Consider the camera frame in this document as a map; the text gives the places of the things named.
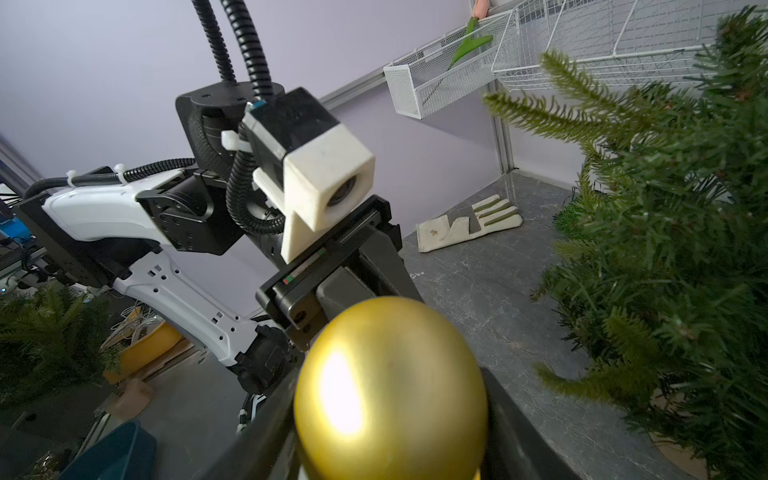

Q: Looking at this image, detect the matte gold ball ornament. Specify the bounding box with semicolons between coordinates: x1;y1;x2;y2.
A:
293;296;489;479

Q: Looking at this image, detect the long white wire basket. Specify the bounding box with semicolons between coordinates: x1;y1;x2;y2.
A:
492;0;750;92

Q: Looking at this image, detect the small green christmas tree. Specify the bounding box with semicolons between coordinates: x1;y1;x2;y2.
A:
484;5;767;479

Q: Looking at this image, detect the artificial pink tulip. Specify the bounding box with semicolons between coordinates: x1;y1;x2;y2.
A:
448;0;493;70

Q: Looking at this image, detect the beige work glove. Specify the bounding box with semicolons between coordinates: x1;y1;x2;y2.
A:
416;194;523;253

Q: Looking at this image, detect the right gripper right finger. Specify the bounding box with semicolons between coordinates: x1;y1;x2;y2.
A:
480;367;579;480

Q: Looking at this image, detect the teal bin of ornaments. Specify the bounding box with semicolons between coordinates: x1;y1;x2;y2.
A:
59;420;157;480

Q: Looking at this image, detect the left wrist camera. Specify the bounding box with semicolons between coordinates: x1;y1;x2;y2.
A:
221;88;375;263

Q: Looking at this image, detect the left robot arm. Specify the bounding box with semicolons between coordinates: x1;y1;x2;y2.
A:
15;1;419;395

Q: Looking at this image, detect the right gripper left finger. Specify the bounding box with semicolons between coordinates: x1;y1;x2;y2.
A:
202;368;300;479

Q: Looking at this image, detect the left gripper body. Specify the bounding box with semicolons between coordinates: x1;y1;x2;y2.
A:
256;195;402;351

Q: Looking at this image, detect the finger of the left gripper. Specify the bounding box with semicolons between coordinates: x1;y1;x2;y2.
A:
316;267;375;318
359;229;423;302

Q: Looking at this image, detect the small white mesh basket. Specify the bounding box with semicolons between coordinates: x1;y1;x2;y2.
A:
383;12;510;120

